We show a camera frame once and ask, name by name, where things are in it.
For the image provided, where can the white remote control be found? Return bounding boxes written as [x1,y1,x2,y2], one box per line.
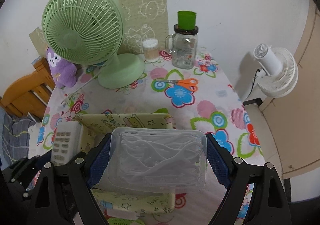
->
[50,121,82,166]

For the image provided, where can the clear box of floss picks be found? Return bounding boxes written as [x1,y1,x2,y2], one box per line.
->
[107,127,207,194]

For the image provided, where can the white charger adapter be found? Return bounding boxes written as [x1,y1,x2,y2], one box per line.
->
[106,208,139,220]

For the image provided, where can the green perforated panda case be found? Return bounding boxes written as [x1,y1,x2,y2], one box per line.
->
[107,217,145,225]

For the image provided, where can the yellow cartoon storage box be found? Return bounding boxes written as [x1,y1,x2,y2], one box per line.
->
[75,113,176,215]

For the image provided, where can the plaid blue bedding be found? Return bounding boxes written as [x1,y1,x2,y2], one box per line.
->
[0,107,36,170]

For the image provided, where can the beige door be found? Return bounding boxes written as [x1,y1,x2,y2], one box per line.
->
[263,0,319,179]

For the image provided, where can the wooden chair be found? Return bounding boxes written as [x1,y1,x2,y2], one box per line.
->
[1,57,55,119]

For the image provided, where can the purple plush toy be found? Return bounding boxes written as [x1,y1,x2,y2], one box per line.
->
[46,47,77,88]

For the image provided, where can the floral tablecloth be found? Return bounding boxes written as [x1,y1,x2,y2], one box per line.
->
[28,49,264,225]

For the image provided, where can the white standing fan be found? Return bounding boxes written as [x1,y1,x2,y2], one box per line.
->
[240,43,298,101]

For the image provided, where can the cotton swab container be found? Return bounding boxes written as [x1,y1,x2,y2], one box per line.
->
[142,38,159,62]

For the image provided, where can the green desk fan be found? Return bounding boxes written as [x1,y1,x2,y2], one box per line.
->
[42,0,145,89]

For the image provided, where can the glass mason jar mug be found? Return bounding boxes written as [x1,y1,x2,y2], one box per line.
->
[165,24,199,69]

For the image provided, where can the green plastic cup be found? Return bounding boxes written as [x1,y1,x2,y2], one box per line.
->
[177,11,196,30]

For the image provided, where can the orange handled scissors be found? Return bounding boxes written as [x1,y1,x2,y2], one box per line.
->
[156,78,199,92]

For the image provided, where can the black fan power cable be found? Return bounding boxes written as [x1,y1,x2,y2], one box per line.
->
[246,68,263,101]

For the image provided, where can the cartoon patterned wall board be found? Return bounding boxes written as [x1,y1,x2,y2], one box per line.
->
[29,0,168,54]

